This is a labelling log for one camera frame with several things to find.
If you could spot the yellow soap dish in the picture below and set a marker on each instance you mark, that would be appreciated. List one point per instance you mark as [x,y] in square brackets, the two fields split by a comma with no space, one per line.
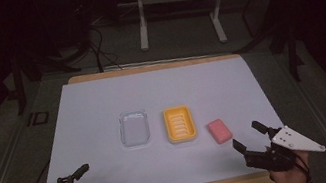
[179,124]

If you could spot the clear plastic tray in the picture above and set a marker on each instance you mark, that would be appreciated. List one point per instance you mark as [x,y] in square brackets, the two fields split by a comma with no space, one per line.
[134,128]

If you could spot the white table mat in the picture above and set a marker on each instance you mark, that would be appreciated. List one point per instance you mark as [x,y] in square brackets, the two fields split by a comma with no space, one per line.
[164,165]

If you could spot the pink soap bar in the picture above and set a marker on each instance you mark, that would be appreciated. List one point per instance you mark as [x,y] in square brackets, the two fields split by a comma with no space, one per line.
[219,131]

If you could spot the black tripod stand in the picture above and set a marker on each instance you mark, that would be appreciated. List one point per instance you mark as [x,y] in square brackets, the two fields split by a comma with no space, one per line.
[288,45]
[19,86]

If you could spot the person's right hand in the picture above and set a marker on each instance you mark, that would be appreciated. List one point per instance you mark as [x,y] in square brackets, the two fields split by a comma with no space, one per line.
[289,179]

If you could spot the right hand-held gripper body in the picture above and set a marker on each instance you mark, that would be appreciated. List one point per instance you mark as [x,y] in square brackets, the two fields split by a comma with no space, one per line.
[290,141]

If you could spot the black floor bracket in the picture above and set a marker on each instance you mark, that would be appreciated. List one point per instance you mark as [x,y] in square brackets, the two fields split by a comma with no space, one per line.
[38,118]

